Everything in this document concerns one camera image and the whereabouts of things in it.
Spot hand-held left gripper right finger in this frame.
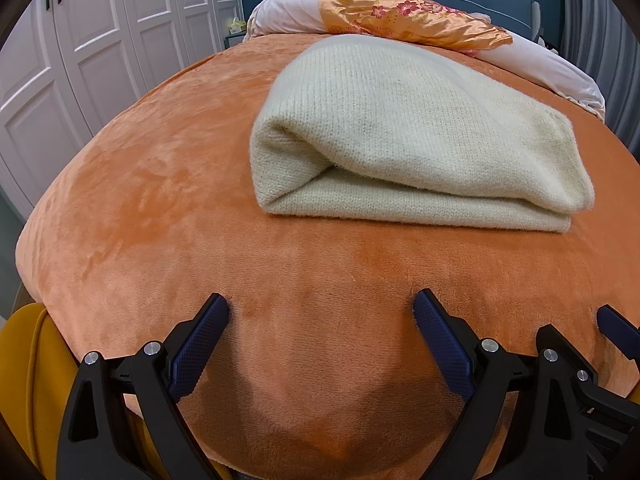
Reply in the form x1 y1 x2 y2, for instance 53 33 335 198
412 288 596 480

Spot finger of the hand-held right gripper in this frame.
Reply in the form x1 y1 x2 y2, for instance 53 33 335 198
572 367 640 443
596 304 640 356

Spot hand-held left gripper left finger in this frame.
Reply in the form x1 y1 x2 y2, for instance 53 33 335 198
56 292 231 480

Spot white knit cardigan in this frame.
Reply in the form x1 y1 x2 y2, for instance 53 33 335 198
248 37 596 233

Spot orange fleece blanket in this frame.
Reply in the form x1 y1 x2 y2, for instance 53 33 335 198
15 30 640 480

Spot yellow cloth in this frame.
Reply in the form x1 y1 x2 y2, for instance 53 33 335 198
0 302 151 480

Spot grey curtain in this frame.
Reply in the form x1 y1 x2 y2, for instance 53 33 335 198
557 0 640 151

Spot white wardrobe doors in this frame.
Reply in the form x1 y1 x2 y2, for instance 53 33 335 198
0 0 246 221

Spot orange floral satin pillow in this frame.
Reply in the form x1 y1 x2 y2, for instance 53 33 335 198
318 0 515 57

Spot white pink pillow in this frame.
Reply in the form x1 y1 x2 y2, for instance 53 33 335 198
244 0 607 120

